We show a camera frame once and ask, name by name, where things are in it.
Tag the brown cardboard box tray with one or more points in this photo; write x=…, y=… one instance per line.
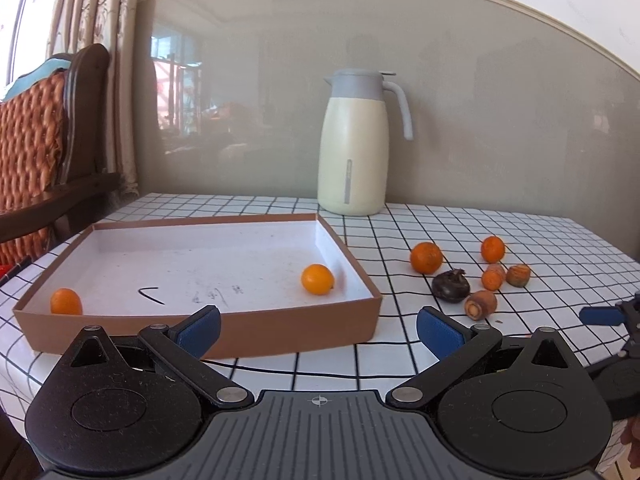
x=200, y=260

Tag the orange carrot piece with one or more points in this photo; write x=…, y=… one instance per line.
x=493, y=277
x=481, y=305

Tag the white checked tablecloth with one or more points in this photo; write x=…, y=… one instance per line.
x=450, y=230

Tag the dark wooden chair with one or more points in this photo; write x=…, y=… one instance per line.
x=85, y=110

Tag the cream thermos jug grey lid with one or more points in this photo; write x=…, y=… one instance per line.
x=352, y=160

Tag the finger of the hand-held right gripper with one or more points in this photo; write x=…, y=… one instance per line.
x=600, y=316

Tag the red plastic bag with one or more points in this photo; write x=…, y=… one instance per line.
x=6, y=272

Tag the dark purple mangosteen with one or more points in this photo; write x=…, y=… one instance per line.
x=451, y=286

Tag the window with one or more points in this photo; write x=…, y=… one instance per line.
x=30, y=15

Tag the small brown-green fruit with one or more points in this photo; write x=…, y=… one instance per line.
x=518, y=275

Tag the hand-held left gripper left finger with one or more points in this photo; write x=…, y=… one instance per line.
x=200, y=331

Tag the light blue cloth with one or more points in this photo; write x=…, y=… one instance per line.
x=42, y=71

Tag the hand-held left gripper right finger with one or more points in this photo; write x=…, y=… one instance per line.
x=440, y=332

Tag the small orange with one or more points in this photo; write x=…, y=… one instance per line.
x=492, y=249
x=317, y=280
x=66, y=301

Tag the round orange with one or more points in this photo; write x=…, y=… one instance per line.
x=426, y=257

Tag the orange woven chair cushion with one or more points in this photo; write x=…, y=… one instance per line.
x=30, y=150

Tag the beige patterned curtain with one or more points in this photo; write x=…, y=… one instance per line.
x=100, y=10

